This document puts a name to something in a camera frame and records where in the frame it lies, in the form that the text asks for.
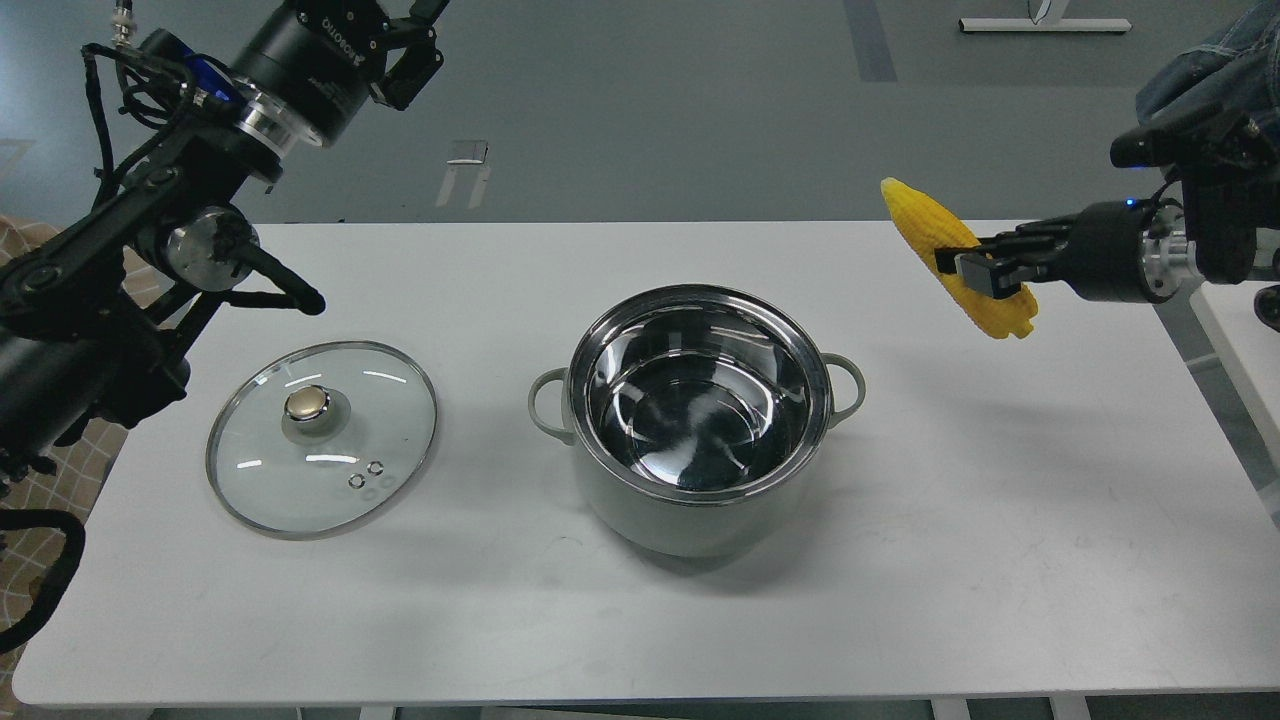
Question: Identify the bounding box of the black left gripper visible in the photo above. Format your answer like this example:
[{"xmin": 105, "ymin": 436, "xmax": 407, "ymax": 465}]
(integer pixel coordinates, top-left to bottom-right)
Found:
[{"xmin": 230, "ymin": 1, "xmax": 444, "ymax": 146}]

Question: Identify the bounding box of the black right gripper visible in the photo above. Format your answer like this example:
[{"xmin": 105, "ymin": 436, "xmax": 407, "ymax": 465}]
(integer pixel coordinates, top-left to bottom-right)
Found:
[{"xmin": 954, "ymin": 201, "xmax": 1176, "ymax": 304}]

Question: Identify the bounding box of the yellow corn cob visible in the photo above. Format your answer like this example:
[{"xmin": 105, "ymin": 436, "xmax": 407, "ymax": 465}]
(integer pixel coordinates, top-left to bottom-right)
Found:
[{"xmin": 879, "ymin": 177, "xmax": 1039, "ymax": 340}]

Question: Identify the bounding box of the glass pot lid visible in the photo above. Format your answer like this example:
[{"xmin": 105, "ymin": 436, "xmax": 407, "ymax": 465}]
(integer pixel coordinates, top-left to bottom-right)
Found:
[{"xmin": 204, "ymin": 340, "xmax": 439, "ymax": 539}]

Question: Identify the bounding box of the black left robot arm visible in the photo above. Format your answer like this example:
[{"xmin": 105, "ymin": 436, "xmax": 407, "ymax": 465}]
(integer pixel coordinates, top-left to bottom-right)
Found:
[{"xmin": 1, "ymin": 1, "xmax": 445, "ymax": 492}]

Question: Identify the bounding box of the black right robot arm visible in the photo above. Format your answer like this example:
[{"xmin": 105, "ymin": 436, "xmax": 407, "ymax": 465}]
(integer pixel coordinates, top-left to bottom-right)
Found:
[{"xmin": 934, "ymin": 102, "xmax": 1279, "ymax": 329}]

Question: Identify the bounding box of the pale green steel pot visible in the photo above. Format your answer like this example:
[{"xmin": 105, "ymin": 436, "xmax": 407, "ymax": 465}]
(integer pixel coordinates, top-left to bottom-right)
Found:
[{"xmin": 527, "ymin": 284, "xmax": 867, "ymax": 559}]

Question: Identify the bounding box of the white table foot bar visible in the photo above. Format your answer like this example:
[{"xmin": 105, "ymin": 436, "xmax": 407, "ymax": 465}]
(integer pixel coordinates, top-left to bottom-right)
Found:
[{"xmin": 957, "ymin": 18, "xmax": 1132, "ymax": 35}]

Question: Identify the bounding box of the blue denim fabric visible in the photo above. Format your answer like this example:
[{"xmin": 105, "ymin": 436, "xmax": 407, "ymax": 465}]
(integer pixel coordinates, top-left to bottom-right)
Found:
[{"xmin": 1135, "ymin": 1, "xmax": 1279, "ymax": 138}]

